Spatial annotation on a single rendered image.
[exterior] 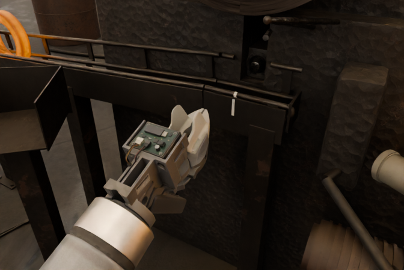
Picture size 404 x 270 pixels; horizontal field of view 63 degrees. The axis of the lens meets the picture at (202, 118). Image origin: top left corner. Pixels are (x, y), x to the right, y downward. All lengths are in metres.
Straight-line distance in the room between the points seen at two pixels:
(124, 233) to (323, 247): 0.40
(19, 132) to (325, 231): 0.71
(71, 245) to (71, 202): 1.16
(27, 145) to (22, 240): 0.71
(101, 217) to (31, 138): 0.48
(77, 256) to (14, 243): 1.10
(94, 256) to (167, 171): 0.13
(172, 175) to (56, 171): 1.35
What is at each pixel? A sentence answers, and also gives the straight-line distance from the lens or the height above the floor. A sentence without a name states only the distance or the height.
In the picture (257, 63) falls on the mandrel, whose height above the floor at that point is 0.75.
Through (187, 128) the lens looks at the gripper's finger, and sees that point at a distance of 0.53.
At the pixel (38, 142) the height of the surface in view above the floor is 0.61.
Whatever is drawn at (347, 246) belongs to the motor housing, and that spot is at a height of 0.53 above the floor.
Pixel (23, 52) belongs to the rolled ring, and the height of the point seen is 0.67.
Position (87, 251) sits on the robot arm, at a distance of 0.40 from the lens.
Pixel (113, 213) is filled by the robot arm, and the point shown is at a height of 0.74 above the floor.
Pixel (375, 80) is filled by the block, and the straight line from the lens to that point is 0.64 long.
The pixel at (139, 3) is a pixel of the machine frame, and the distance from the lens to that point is 0.91.
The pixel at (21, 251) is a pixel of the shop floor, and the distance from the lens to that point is 1.46.
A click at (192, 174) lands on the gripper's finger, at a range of 0.48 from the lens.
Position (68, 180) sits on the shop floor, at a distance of 1.68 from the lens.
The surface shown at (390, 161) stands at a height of 0.69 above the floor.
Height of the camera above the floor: 1.03
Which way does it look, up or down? 31 degrees down
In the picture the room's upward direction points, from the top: straight up
